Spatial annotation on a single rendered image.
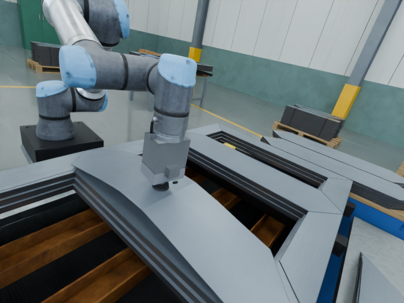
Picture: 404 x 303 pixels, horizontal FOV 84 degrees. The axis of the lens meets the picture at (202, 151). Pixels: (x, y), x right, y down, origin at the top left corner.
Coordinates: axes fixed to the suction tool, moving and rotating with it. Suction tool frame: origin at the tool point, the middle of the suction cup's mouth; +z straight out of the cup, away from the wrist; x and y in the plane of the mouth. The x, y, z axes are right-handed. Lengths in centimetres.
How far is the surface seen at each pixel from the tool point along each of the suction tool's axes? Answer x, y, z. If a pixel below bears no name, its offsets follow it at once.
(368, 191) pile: -29, 90, 8
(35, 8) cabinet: 947, 88, -32
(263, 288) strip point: -30.1, 5.5, 3.9
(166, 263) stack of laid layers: -14.9, -6.1, 6.3
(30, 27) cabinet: 945, 68, 26
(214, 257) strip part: -21.0, 0.5, 2.0
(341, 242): -33, 51, 14
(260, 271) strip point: -27.7, 7.9, 3.6
